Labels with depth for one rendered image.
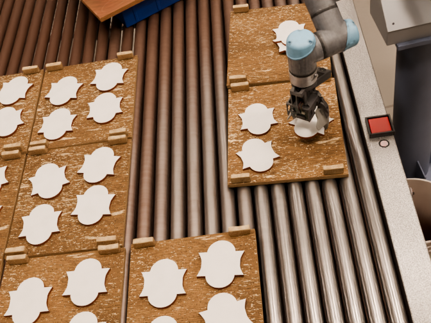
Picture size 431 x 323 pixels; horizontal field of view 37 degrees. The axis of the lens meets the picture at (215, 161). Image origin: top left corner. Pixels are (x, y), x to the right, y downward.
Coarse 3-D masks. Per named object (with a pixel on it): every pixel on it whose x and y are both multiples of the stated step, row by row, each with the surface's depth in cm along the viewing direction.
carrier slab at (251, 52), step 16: (240, 16) 241; (256, 16) 239; (272, 16) 238; (288, 16) 236; (304, 16) 235; (240, 32) 235; (256, 32) 233; (272, 32) 232; (240, 48) 229; (256, 48) 227; (272, 48) 226; (240, 64) 223; (256, 64) 222; (272, 64) 220; (320, 64) 216; (256, 80) 217; (272, 80) 215; (288, 80) 214
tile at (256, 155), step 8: (248, 144) 197; (256, 144) 197; (264, 144) 196; (240, 152) 196; (248, 152) 195; (256, 152) 195; (264, 152) 194; (272, 152) 193; (248, 160) 193; (256, 160) 192; (264, 160) 192; (272, 160) 191; (248, 168) 192; (256, 168) 190; (264, 168) 190
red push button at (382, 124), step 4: (368, 120) 197; (372, 120) 197; (376, 120) 197; (380, 120) 197; (384, 120) 196; (388, 120) 196; (372, 124) 196; (376, 124) 196; (380, 124) 196; (384, 124) 195; (388, 124) 195; (372, 128) 195; (376, 128) 195; (380, 128) 195; (384, 128) 194; (388, 128) 194; (372, 132) 194; (376, 132) 194
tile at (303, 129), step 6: (294, 120) 195; (300, 120) 194; (306, 120) 194; (312, 120) 194; (330, 120) 193; (294, 126) 193; (300, 126) 193; (306, 126) 193; (312, 126) 192; (294, 132) 193; (300, 132) 192; (306, 132) 191; (312, 132) 191; (318, 132) 191; (306, 138) 191
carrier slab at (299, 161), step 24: (240, 96) 213; (264, 96) 211; (288, 96) 209; (336, 96) 205; (240, 120) 206; (288, 120) 202; (336, 120) 199; (240, 144) 199; (288, 144) 196; (312, 144) 194; (336, 144) 192; (240, 168) 193; (288, 168) 190; (312, 168) 188
